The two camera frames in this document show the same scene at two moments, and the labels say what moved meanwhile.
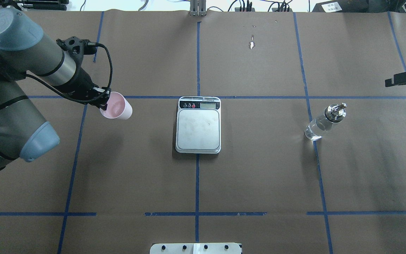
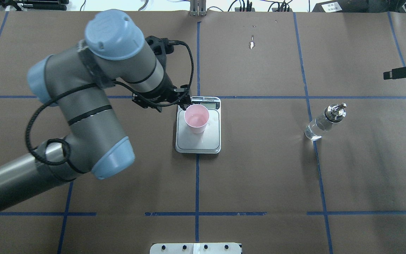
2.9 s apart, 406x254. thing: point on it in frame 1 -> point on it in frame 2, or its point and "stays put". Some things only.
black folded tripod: [26, 5] stays put
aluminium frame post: [198, 7] stays put
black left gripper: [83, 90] -> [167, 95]
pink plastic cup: [118, 107] -> [196, 116]
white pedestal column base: [196, 248] stays put
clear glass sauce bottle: [333, 113] stays put
